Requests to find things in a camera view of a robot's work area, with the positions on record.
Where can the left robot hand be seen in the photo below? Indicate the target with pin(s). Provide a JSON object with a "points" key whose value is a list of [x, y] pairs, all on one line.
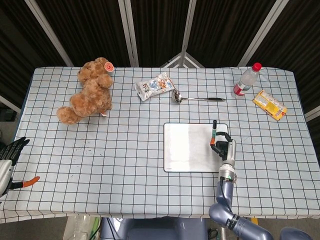
{"points": [[7, 155]]}

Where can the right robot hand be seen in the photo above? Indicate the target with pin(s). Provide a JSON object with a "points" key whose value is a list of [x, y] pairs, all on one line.
{"points": [[229, 152]]}

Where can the marker pen with black cap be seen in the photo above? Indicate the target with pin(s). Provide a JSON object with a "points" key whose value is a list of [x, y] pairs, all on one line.
{"points": [[214, 130]]}

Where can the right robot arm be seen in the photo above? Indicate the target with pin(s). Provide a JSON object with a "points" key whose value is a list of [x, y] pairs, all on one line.
{"points": [[225, 197]]}

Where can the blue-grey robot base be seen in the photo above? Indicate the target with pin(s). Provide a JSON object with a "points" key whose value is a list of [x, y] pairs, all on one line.
{"points": [[155, 228]]}

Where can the white drawing board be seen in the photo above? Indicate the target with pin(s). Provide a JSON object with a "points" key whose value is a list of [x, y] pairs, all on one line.
{"points": [[187, 147]]}

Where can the yellow snack packet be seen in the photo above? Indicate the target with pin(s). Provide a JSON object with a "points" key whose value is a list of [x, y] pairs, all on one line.
{"points": [[270, 105]]}

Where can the clear bottle red cap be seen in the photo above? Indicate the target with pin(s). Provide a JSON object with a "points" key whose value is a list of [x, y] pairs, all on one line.
{"points": [[245, 81]]}

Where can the silver snack packet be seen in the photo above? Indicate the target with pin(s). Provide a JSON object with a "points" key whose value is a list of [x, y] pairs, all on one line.
{"points": [[153, 87]]}

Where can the brown plush teddy bear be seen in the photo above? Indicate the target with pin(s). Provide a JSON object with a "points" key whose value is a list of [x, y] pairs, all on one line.
{"points": [[90, 97]]}

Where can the clear plastic bottle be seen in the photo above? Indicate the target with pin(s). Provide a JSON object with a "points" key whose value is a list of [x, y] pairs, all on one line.
{"points": [[80, 228]]}

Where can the white black checked tablecloth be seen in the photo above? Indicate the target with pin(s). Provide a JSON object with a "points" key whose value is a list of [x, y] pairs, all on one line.
{"points": [[125, 162]]}

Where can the white screen frame post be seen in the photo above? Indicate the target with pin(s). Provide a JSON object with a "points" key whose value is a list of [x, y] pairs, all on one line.
{"points": [[260, 32], [50, 35], [130, 32], [188, 25], [312, 113], [10, 103]]}

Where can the white screen foot frame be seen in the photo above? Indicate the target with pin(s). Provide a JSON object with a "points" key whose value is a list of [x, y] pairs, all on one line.
{"points": [[183, 60]]}

